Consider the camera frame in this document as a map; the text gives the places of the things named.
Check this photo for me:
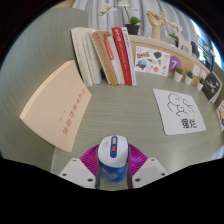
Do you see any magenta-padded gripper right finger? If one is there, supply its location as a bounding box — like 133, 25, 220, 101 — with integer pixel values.
127, 143, 168, 190

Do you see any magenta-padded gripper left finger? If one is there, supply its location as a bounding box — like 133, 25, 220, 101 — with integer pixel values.
58, 143, 101, 191

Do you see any blue and white computer mouse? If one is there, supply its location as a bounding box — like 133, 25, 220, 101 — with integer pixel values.
96, 134, 130, 184

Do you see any white mouse pad with drawing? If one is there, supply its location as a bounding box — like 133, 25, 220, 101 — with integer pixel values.
152, 88, 207, 136

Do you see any beige book with red text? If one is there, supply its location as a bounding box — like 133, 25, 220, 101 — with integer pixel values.
19, 59, 93, 153

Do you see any colourful illustrated book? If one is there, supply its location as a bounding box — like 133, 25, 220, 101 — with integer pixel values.
215, 99, 224, 132

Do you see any purple round number sign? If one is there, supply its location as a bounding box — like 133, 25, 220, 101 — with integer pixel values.
168, 55, 182, 74

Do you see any white sticker sheet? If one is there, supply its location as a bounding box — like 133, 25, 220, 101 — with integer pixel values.
134, 45, 172, 77

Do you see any white book with red spine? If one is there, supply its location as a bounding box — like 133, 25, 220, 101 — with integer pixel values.
103, 35, 126, 86

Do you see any white paperback book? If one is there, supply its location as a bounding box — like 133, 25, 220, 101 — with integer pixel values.
81, 31, 104, 85

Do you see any thick white book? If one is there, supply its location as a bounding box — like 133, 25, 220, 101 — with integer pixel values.
70, 27, 95, 88

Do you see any tan book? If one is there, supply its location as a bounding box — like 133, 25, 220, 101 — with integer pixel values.
90, 30, 119, 87

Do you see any black horse figurine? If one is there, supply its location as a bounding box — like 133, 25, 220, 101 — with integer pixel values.
190, 39, 201, 58

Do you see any grey-green desk partition panel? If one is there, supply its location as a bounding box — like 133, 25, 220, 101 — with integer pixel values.
0, 7, 91, 168

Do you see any pink horse figurine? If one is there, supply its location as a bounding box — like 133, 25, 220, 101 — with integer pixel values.
174, 31, 193, 54

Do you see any white orchid in black pot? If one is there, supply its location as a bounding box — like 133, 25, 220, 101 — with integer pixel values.
168, 31, 180, 43
98, 1, 143, 36

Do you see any dark-framed window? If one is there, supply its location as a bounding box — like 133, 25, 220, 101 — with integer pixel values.
191, 19, 224, 68

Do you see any wooden hand model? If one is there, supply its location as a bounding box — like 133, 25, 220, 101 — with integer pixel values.
146, 10, 166, 42

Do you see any grey curtain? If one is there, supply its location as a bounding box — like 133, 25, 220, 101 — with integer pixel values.
71, 0, 198, 34

